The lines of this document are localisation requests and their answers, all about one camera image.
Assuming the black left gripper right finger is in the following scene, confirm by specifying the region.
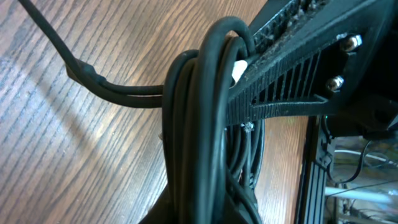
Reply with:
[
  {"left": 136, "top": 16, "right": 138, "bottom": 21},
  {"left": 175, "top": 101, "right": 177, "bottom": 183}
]
[{"left": 226, "top": 0, "right": 397, "bottom": 126}]

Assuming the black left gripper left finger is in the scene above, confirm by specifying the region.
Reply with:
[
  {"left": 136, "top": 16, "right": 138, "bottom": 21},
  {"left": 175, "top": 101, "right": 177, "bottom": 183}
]
[{"left": 138, "top": 185, "right": 259, "bottom": 224}]

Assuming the black usb cable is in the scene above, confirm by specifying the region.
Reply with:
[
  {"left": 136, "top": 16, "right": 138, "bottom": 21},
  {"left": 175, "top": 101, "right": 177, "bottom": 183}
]
[{"left": 17, "top": 0, "right": 266, "bottom": 224}]

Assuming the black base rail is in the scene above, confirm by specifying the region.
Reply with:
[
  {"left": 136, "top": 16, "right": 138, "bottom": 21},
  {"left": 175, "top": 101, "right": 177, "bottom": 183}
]
[{"left": 294, "top": 116, "right": 332, "bottom": 224}]

